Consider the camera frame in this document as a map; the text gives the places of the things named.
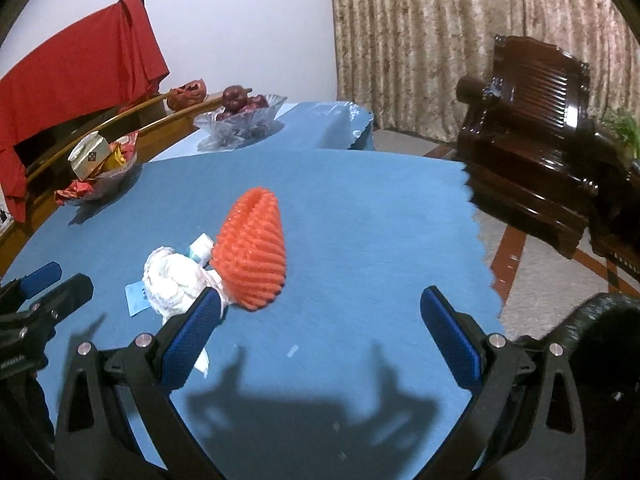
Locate gold white box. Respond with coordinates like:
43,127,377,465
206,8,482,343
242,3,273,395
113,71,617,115
67,131,112,180

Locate glass snack bowl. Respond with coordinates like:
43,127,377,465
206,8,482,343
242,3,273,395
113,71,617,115
54,131,139,205

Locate blue paper card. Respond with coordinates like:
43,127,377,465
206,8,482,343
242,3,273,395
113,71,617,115
125,233,214,320

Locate dark wooden side table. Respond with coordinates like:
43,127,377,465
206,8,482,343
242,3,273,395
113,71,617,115
589,159,640,281

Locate beige patterned curtain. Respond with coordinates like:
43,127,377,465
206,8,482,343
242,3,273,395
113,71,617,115
333,0,639,142

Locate white crumpled tissue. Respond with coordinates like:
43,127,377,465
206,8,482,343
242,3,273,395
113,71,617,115
142,247,231,391

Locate dark wooden armchair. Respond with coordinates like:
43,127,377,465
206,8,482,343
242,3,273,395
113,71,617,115
454,34,601,260

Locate blue felt tablecloth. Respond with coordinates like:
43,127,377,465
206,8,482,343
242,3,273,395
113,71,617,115
6,146,501,479

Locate green potted plant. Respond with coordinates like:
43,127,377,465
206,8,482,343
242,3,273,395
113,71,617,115
602,107,640,160

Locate red cloth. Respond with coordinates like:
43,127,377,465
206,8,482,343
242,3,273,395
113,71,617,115
1,0,169,222

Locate orange foam fruit net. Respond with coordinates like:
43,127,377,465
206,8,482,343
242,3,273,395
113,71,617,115
209,188,286,311

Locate glass fruit bowl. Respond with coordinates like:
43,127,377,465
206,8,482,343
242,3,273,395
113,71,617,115
193,94,286,153

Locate red carved ornament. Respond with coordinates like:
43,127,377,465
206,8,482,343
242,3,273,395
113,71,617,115
166,79,207,112

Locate black trash bin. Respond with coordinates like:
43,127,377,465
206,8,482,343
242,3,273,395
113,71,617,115
519,292,640,480

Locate wooden bench backrest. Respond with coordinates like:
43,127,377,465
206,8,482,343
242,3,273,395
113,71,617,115
1,80,221,272

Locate light blue under tablecloth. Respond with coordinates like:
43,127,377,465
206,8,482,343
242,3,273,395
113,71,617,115
152,101,374,162

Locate dark red fruit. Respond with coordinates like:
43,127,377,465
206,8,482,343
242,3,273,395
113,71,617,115
215,84,269,122

